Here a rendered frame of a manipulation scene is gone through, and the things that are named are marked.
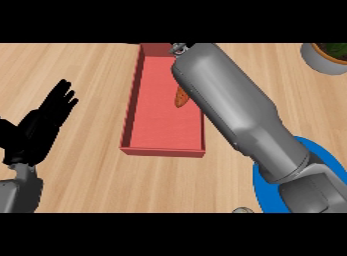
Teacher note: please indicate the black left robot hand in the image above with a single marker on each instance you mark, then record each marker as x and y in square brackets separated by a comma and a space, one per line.
[37, 126]

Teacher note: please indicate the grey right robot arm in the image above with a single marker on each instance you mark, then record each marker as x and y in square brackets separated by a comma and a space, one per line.
[239, 113]

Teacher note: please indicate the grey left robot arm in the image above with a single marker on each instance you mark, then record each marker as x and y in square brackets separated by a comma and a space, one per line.
[13, 191]

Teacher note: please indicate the red cardboard box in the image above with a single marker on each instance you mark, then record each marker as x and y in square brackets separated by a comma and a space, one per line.
[162, 110]

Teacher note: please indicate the orange sweet potato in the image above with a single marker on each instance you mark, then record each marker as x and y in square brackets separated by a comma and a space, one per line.
[180, 98]

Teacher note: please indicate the blue round plate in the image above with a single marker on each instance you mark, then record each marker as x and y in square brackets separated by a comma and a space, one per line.
[338, 166]

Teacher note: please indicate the small grey round object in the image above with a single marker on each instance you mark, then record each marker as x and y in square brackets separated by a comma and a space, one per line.
[242, 210]

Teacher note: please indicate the grey potted green plant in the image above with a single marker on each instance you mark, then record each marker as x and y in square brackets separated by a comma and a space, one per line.
[334, 56]

